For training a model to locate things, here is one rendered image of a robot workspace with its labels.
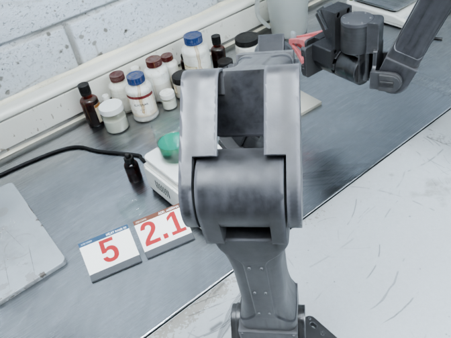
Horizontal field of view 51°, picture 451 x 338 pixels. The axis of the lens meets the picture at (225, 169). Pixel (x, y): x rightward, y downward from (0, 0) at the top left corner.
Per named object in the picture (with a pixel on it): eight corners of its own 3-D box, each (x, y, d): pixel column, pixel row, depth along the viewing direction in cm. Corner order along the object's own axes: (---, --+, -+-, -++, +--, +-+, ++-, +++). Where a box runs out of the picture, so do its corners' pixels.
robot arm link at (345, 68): (330, 47, 88) (358, 58, 84) (352, 36, 90) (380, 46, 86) (330, 79, 93) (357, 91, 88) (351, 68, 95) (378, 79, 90)
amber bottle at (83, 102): (89, 129, 116) (74, 91, 109) (87, 121, 119) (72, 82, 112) (107, 124, 116) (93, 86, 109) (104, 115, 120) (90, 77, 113)
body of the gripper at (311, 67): (298, 46, 92) (325, 57, 87) (335, 27, 96) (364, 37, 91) (300, 75, 97) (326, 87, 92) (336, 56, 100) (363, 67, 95)
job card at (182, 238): (194, 239, 84) (190, 223, 82) (147, 259, 82) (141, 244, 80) (183, 217, 89) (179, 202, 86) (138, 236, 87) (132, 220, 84)
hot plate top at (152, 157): (229, 154, 88) (229, 150, 88) (178, 188, 83) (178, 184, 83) (191, 130, 96) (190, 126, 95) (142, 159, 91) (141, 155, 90)
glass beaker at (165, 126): (160, 149, 92) (150, 113, 86) (193, 145, 91) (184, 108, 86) (159, 173, 86) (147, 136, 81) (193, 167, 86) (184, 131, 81)
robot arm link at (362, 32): (333, 28, 81) (406, 32, 76) (347, 7, 87) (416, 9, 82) (333, 86, 89) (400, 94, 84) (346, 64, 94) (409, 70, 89)
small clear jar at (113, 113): (103, 126, 116) (94, 103, 112) (125, 117, 117) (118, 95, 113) (109, 137, 112) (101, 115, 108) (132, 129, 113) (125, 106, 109)
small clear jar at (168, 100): (162, 104, 120) (158, 90, 117) (176, 100, 120) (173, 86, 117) (163, 112, 117) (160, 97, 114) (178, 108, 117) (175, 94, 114)
